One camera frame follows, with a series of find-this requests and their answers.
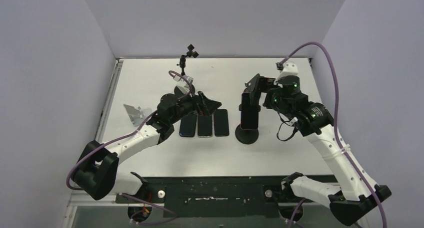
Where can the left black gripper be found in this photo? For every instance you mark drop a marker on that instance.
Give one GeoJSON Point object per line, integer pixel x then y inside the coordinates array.
{"type": "Point", "coordinates": [203, 106]}

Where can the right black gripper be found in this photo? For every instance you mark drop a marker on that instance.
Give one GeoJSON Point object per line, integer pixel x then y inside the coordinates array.
{"type": "Point", "coordinates": [257, 86]}

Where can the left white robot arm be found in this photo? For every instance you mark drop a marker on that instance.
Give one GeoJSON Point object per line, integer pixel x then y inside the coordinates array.
{"type": "Point", "coordinates": [97, 170]}

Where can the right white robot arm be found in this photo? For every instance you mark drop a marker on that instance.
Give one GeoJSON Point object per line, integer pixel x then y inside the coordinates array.
{"type": "Point", "coordinates": [356, 193]}

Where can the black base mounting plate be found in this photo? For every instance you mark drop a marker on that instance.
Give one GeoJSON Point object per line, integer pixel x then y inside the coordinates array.
{"type": "Point", "coordinates": [219, 197]}

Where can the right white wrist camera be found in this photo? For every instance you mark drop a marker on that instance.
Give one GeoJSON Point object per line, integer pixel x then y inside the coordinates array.
{"type": "Point", "coordinates": [286, 69]}

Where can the aluminium rail left edge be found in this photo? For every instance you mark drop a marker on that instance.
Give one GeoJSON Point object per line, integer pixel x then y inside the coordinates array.
{"type": "Point", "coordinates": [105, 111]}

